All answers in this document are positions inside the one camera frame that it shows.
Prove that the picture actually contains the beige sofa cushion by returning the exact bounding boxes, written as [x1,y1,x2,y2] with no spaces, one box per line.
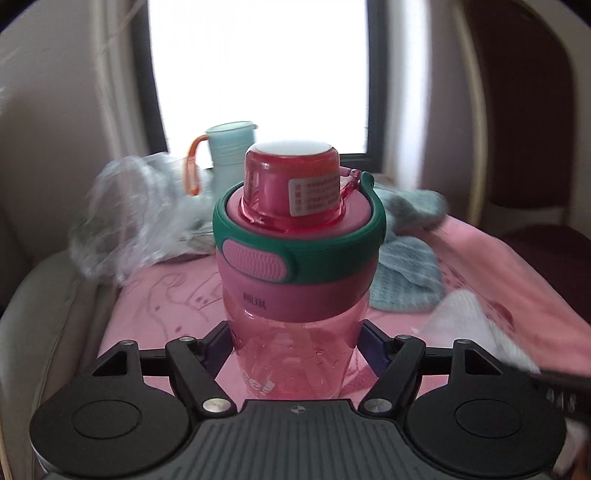
[0,251,122,480]

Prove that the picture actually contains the light blue bottle orange strap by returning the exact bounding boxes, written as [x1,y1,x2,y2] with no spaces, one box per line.
[185,121,258,197]

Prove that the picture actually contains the pink printed blanket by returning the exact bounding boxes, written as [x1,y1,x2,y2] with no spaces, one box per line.
[92,215,591,418]

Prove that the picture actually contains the light blue ribbed towel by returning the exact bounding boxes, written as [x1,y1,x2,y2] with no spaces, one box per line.
[369,235,445,313]

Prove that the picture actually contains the pink water bottle green handle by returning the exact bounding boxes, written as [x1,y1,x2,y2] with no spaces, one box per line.
[212,141,387,401]

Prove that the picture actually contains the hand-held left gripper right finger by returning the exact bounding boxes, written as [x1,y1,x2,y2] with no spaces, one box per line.
[358,318,505,413]

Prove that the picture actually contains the dark red chair gold frame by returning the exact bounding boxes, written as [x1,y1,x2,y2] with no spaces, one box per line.
[455,0,591,296]

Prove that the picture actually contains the teal fluffy towel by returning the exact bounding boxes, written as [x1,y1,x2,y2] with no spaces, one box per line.
[372,181,450,241]

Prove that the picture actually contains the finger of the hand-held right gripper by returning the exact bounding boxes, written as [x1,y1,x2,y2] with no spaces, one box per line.
[529,369,591,418]

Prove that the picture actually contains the dark framed window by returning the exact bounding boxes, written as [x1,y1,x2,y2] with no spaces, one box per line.
[130,0,385,172]

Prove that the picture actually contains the white paper towel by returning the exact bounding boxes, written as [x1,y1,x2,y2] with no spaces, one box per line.
[418,290,542,376]

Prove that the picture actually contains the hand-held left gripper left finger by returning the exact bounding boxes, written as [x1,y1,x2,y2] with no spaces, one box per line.
[89,320,232,413]

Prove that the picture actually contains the clear plastic bag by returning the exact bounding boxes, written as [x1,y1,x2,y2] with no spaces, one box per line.
[68,152,218,283]

